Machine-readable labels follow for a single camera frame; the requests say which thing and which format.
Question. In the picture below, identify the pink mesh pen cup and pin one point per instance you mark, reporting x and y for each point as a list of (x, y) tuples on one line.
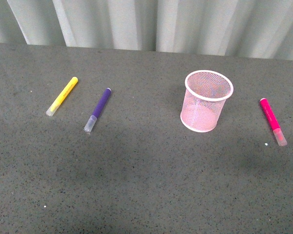
[(205, 96)]

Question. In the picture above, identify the yellow highlighter pen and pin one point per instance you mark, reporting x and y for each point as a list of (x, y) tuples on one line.
[(61, 97)]

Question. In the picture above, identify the pink highlighter pen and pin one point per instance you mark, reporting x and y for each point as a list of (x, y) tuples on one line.
[(272, 120)]

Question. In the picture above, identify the purple highlighter pen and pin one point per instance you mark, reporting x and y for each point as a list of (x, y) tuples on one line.
[(97, 111)]

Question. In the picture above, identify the white pleated curtain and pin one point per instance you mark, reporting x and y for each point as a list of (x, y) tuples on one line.
[(243, 28)]

